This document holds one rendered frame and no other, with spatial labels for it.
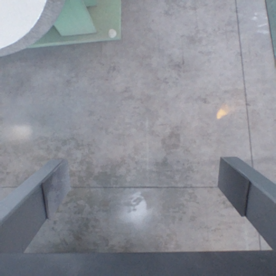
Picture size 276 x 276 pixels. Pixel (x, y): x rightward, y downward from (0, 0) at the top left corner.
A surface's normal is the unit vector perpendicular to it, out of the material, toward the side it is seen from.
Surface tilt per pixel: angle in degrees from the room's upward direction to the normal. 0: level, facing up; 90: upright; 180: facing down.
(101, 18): 0
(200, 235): 0
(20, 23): 90
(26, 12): 90
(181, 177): 0
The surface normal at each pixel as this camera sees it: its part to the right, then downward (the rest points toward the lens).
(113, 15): -0.12, -0.16
